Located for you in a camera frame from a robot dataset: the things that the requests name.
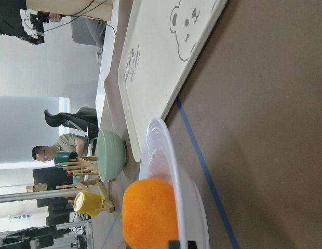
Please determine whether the wooden dish rack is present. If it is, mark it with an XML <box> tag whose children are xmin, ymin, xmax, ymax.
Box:
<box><xmin>57</xmin><ymin>156</ymin><xmax>115</xmax><ymax>213</ymax></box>

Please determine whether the orange fruit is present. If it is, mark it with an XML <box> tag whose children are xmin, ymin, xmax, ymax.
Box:
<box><xmin>122</xmin><ymin>178</ymin><xmax>179</xmax><ymax>248</ymax></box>

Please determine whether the yellow cup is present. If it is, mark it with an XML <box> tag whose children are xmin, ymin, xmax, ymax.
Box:
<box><xmin>73</xmin><ymin>191</ymin><xmax>103</xmax><ymax>217</ymax></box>

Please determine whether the green bowl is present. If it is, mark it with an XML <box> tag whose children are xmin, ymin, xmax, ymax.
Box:
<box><xmin>97</xmin><ymin>129</ymin><xmax>127</xmax><ymax>182</ymax></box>

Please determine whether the seated person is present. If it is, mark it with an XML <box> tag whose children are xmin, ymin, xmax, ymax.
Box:
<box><xmin>31</xmin><ymin>133</ymin><xmax>88</xmax><ymax>162</ymax></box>

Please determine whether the black office chair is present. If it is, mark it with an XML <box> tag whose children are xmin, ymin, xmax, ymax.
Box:
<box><xmin>44</xmin><ymin>107</ymin><xmax>99</xmax><ymax>139</ymax></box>

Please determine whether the cream bear tray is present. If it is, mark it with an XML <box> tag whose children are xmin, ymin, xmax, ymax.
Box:
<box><xmin>118</xmin><ymin>0</ymin><xmax>226</xmax><ymax>161</ymax></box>

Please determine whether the white round plate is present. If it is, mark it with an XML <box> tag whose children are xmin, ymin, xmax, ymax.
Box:
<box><xmin>139</xmin><ymin>118</ymin><xmax>210</xmax><ymax>248</ymax></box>

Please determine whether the dark green cup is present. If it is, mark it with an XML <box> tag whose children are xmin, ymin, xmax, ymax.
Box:
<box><xmin>54</xmin><ymin>151</ymin><xmax>78</xmax><ymax>168</ymax></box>

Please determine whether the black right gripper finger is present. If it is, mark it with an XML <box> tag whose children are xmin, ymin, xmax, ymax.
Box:
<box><xmin>167</xmin><ymin>240</ymin><xmax>198</xmax><ymax>249</ymax></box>

